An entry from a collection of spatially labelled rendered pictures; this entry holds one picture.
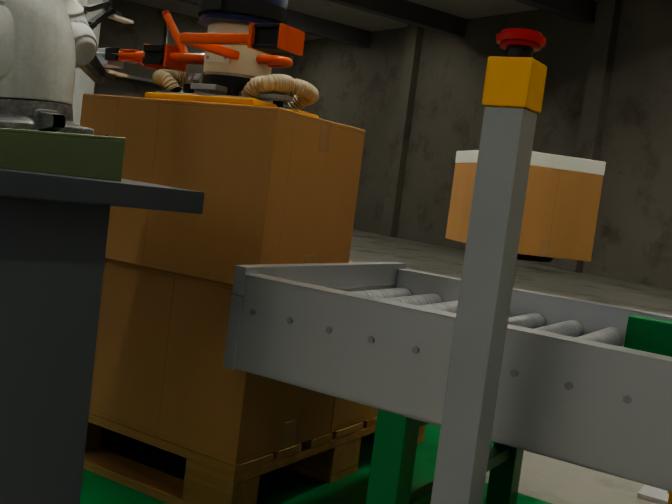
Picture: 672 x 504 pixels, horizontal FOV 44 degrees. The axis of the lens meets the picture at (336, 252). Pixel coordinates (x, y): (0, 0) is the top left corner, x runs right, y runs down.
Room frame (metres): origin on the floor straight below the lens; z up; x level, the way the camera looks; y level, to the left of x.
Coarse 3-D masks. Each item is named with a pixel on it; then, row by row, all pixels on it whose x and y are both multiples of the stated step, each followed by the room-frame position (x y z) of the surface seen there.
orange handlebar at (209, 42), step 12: (180, 36) 1.87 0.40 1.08; (192, 36) 1.85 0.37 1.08; (204, 36) 1.84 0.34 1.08; (216, 36) 1.82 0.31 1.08; (228, 36) 1.80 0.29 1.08; (240, 36) 1.79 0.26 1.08; (204, 48) 1.93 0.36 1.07; (216, 48) 1.97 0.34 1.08; (228, 48) 2.01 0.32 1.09; (120, 60) 2.35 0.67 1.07; (132, 60) 2.27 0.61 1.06; (180, 60) 2.19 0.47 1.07; (192, 60) 2.17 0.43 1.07; (264, 60) 2.05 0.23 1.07; (276, 60) 2.03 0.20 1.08; (288, 60) 2.04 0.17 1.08
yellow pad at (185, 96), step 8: (184, 88) 2.07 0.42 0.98; (232, 88) 2.00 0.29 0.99; (152, 96) 2.07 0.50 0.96; (160, 96) 2.06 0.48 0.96; (168, 96) 2.05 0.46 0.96; (176, 96) 2.03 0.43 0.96; (184, 96) 2.02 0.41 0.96; (192, 96) 2.01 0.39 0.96; (200, 96) 2.00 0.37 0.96; (208, 96) 1.98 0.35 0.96; (216, 96) 1.97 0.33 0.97; (224, 96) 1.98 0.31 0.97; (232, 96) 1.97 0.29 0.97; (240, 96) 1.95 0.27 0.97; (240, 104) 1.93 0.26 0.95; (248, 104) 1.92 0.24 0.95; (256, 104) 1.93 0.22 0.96; (264, 104) 1.96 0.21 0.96; (272, 104) 1.98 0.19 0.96
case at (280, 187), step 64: (128, 128) 2.01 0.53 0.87; (192, 128) 1.91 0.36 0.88; (256, 128) 1.82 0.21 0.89; (320, 128) 1.95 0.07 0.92; (256, 192) 1.81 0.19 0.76; (320, 192) 1.98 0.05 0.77; (128, 256) 1.99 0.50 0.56; (192, 256) 1.89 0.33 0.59; (256, 256) 1.80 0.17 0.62; (320, 256) 2.01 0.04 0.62
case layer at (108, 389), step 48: (144, 288) 1.98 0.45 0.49; (192, 288) 1.90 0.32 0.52; (144, 336) 1.97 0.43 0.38; (192, 336) 1.89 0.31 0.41; (96, 384) 2.04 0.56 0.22; (144, 384) 1.96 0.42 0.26; (192, 384) 1.88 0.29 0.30; (240, 384) 1.81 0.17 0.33; (288, 384) 1.95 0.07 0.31; (144, 432) 1.95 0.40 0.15; (192, 432) 1.87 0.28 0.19; (240, 432) 1.80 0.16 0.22; (288, 432) 1.97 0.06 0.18
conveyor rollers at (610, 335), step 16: (400, 288) 2.13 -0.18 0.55; (416, 304) 1.97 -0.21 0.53; (432, 304) 1.88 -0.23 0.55; (448, 304) 1.94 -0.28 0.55; (512, 320) 1.80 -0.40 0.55; (528, 320) 1.87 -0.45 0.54; (544, 320) 1.96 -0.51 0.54; (576, 336) 1.87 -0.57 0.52; (592, 336) 1.70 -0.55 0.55; (608, 336) 1.77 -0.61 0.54
